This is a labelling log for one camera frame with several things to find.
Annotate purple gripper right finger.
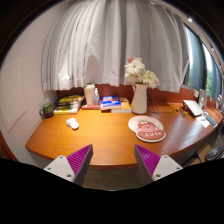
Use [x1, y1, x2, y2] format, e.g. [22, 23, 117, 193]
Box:
[134, 145, 182, 185]

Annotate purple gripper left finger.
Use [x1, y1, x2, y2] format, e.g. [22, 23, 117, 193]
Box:
[44, 145, 93, 186]

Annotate pink cartoon mouse pad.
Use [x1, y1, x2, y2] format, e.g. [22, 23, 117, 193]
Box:
[128, 115, 166, 143]

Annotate white computer mouse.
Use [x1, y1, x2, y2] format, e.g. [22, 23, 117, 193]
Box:
[66, 118, 79, 130]

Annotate dark green mug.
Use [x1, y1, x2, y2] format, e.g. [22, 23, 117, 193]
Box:
[39, 103, 54, 118]

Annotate red flat book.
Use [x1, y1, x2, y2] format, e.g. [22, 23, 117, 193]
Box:
[81, 105, 101, 110]

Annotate stack of yellow books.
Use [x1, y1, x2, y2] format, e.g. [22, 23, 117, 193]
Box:
[53, 95, 84, 114]

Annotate orange book under blue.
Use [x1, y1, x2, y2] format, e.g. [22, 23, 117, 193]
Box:
[111, 97, 132, 113]

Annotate white ceramic vase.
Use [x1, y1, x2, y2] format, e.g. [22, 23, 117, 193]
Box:
[131, 84, 147, 114]

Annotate white paper sheet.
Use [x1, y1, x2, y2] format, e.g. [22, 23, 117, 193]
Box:
[196, 115, 210, 128]

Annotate clear sanitizer bottle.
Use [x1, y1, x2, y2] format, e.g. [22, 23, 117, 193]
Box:
[94, 88, 99, 105]

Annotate white laptop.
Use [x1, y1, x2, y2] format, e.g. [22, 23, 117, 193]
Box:
[183, 100, 203, 117]

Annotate black phone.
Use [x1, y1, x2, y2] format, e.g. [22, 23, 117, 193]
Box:
[206, 116, 217, 126]

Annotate white cylindrical container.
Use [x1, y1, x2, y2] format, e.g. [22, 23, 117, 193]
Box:
[84, 84, 95, 105]

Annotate white and pink flowers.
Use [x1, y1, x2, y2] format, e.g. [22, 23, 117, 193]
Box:
[125, 57, 160, 89]

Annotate white curtain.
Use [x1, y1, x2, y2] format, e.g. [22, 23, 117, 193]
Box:
[42, 0, 189, 92]

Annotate black cable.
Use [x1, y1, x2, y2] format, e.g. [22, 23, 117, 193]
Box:
[147, 89, 175, 115]

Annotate window frame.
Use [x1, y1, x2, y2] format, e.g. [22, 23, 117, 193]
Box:
[159, 0, 224, 107]

